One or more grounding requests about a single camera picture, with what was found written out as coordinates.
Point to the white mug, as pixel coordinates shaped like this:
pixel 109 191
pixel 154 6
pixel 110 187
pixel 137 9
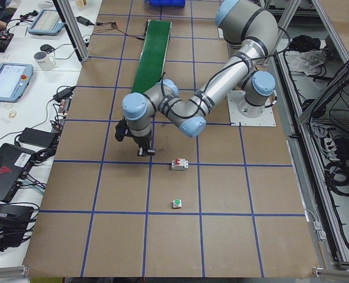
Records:
pixel 45 61

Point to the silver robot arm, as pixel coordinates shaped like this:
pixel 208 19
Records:
pixel 245 25

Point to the green conveyor belt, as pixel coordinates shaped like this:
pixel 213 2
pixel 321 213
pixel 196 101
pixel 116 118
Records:
pixel 153 55

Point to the aluminium frame post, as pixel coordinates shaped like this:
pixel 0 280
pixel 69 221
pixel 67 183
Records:
pixel 67 16

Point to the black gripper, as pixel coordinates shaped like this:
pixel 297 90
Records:
pixel 141 144

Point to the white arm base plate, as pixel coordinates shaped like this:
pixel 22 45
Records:
pixel 243 114

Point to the white red circuit breaker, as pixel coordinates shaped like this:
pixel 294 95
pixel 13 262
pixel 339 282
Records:
pixel 179 164

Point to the near teach pendant tablet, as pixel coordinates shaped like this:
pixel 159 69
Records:
pixel 14 79

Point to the blue plastic bin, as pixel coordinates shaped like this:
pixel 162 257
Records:
pixel 168 3

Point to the green push button switch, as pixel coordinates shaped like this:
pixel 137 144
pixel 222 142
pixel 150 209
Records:
pixel 176 203

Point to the black power brick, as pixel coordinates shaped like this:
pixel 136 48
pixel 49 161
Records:
pixel 38 137

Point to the teach pendant tablet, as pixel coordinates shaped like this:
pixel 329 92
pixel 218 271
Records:
pixel 47 22
pixel 14 79

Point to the far teach pendant tablet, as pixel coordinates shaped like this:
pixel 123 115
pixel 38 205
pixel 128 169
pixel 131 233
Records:
pixel 47 22

